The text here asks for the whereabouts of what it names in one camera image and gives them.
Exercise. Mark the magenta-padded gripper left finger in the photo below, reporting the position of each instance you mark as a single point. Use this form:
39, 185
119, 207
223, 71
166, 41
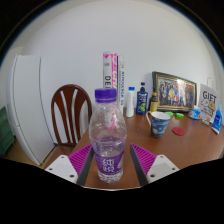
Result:
71, 163

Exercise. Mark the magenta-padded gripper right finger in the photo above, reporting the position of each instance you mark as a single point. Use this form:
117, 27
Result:
151, 163

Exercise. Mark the clear purple-labelled water bottle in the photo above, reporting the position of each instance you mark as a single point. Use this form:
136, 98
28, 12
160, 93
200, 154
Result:
108, 140

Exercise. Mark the blue painted mug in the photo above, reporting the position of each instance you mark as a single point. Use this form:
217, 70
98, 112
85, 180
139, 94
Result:
159, 126

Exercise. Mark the flat round red coaster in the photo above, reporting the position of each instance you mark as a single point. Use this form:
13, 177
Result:
178, 131

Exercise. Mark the dark wooden chair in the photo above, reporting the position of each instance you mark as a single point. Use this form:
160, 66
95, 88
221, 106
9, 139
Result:
71, 113

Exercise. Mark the small green packet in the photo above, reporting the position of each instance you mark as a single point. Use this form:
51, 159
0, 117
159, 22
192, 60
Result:
170, 114
180, 115

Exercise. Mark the amber pump bottle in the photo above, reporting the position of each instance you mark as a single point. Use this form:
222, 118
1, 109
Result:
153, 104

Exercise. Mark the white bottle with blue cap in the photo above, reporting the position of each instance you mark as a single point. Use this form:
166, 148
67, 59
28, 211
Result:
130, 105

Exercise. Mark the dark blue pump bottle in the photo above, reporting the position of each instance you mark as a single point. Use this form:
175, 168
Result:
142, 101

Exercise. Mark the blue tissue pack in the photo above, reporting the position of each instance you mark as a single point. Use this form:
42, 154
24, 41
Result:
194, 114

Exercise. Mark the white cabinet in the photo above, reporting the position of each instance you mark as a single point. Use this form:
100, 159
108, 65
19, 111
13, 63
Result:
28, 106

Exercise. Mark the framed group photo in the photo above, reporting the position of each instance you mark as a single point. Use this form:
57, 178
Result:
175, 93

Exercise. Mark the blue detergent bottle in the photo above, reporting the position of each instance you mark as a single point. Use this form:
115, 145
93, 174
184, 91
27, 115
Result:
217, 121

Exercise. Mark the white paper gift bag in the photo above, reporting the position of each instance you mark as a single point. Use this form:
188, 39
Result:
208, 100

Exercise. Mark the green white tall tube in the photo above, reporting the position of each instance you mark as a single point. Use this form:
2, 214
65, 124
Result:
120, 80

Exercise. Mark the pink white tall tube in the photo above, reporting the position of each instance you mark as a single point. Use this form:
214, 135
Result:
109, 71

